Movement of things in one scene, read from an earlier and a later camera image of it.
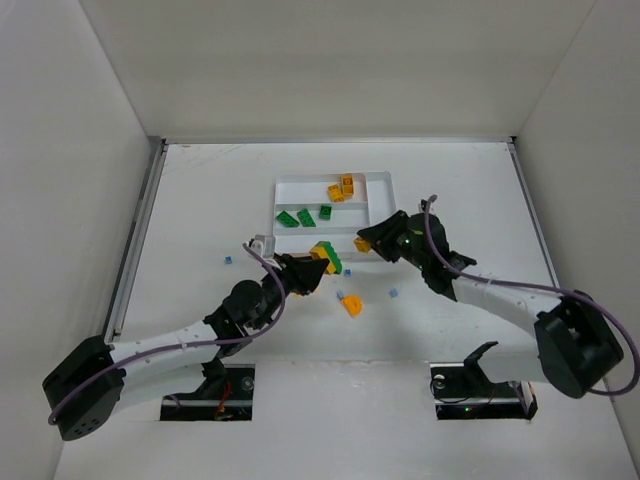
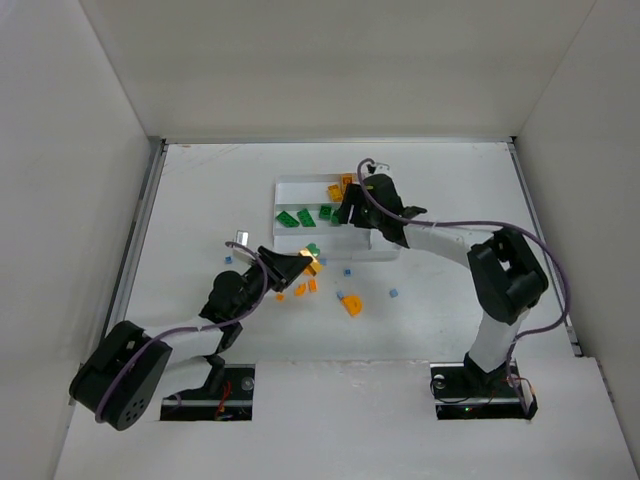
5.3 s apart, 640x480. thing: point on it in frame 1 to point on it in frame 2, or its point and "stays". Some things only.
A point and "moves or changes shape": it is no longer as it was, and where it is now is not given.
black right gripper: [392, 238] to [358, 204]
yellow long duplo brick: [335, 194] stays
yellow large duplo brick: [361, 245] moves or changes shape
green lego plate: [306, 218] stays
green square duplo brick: [325, 212] stays
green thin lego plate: [287, 219] stays
